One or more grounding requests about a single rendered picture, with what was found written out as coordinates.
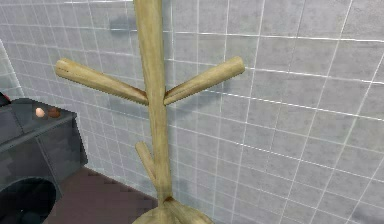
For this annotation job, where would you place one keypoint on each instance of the wooden coat stand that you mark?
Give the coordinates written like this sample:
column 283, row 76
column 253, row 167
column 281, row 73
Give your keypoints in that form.
column 154, row 100

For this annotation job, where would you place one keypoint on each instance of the brown egg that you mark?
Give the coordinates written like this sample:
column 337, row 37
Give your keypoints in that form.
column 53, row 112

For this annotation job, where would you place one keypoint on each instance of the pale egg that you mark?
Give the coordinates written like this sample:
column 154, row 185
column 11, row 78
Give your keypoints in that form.
column 40, row 112

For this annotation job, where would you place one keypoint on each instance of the dark grey cabinet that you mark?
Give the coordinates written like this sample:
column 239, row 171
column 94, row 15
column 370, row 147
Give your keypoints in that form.
column 30, row 150

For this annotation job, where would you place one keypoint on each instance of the red and black object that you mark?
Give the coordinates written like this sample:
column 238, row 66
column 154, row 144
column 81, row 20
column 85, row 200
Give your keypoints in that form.
column 2, row 99

